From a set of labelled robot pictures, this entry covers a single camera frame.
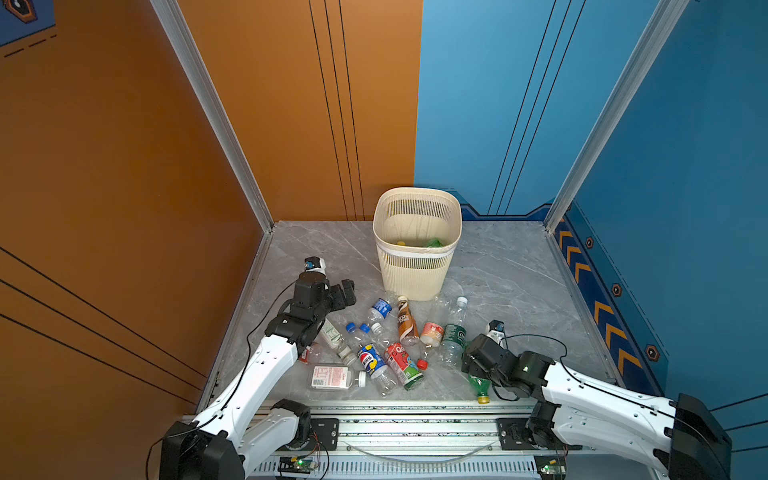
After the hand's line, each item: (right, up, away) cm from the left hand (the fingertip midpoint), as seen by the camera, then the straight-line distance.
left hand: (339, 283), depth 82 cm
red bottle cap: (+23, -22, -1) cm, 32 cm away
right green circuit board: (+53, -43, -11) cm, 69 cm away
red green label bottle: (+18, -22, -3) cm, 28 cm away
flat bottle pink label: (-2, -25, -3) cm, 25 cm away
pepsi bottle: (+10, -22, -3) cm, 24 cm away
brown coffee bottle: (+19, -13, +4) cm, 24 cm away
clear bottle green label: (+32, -15, +2) cm, 36 cm away
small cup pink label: (+26, -15, +3) cm, 30 cm away
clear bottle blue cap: (+3, -17, +6) cm, 18 cm away
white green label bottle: (-3, -15, +2) cm, 16 cm away
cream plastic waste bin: (+23, +16, +19) cm, 34 cm away
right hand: (+36, -22, 0) cm, 42 cm away
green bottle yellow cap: (+38, -27, -5) cm, 47 cm away
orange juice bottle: (-9, -20, -1) cm, 22 cm away
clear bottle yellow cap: (+18, +12, +18) cm, 28 cm away
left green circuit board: (-8, -42, -12) cm, 44 cm away
